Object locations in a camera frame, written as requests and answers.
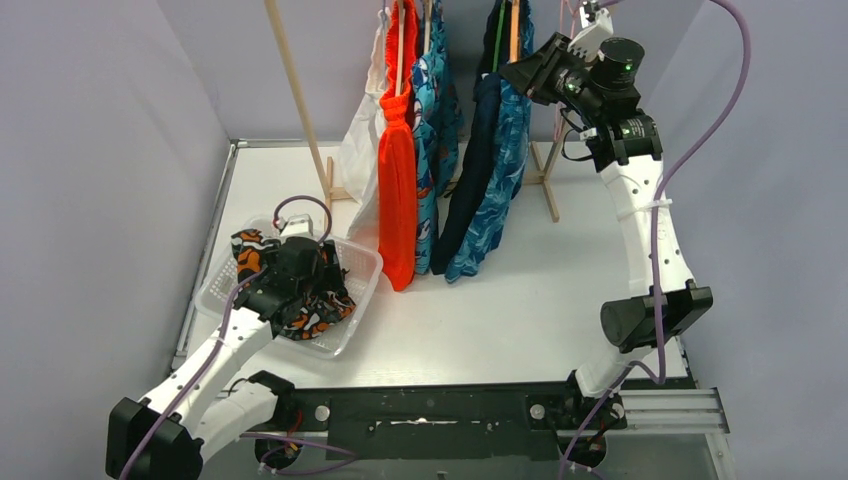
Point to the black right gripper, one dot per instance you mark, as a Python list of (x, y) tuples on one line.
[(531, 73)]

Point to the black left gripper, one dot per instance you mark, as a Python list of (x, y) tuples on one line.
[(308, 266)]

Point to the camouflage orange black shorts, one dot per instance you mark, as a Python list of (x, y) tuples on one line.
[(320, 312)]

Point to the blue leaf print shorts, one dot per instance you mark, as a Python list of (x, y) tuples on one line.
[(510, 160)]

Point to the orange wooden hanger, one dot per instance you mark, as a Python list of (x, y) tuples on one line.
[(515, 31)]

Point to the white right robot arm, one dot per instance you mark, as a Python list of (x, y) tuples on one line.
[(626, 151)]

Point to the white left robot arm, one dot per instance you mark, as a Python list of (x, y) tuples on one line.
[(178, 425)]

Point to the green hanger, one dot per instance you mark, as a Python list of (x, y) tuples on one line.
[(498, 35)]

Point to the teal shark print shorts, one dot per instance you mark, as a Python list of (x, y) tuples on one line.
[(436, 124)]

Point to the navy blue shorts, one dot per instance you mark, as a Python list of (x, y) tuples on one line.
[(478, 160)]

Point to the left wooden hanger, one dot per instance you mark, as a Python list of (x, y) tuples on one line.
[(400, 46)]

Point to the orange mesh shorts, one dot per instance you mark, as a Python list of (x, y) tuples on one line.
[(396, 164)]

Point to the white plastic basket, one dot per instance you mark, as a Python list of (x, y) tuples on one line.
[(363, 268)]

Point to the wooden clothes rack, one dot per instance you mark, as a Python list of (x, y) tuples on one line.
[(325, 167)]

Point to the white garment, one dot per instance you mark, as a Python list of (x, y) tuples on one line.
[(358, 153)]

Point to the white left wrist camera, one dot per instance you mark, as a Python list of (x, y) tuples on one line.
[(296, 226)]

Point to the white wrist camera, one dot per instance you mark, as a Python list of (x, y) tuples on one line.
[(296, 226), (596, 28)]

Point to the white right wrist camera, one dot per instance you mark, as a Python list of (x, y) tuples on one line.
[(596, 28)]

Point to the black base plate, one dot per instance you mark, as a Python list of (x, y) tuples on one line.
[(537, 421)]

